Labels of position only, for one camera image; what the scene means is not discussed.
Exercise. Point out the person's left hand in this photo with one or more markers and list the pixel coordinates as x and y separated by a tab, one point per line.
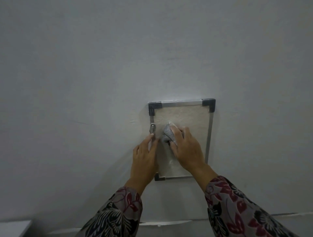
143	163

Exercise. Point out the person's right hand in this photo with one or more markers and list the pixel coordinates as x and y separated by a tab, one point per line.
189	153

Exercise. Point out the person's right thumb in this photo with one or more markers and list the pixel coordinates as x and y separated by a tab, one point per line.
173	144

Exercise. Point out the person's left thumb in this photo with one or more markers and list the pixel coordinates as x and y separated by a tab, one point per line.
155	149

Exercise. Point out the grey cleaning cloth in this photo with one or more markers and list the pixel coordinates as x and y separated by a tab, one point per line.
167	135

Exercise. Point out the metal framed board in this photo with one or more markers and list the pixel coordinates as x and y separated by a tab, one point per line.
193	117

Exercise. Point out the person's right forearm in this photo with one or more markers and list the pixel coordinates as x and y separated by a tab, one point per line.
234	212

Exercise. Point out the person's left forearm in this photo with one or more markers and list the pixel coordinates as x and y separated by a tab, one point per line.
117	214

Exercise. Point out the small metal hanger hook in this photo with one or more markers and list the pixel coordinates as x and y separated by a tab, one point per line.
152	128

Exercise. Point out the white furniture top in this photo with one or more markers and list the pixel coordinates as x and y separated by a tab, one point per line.
14	229

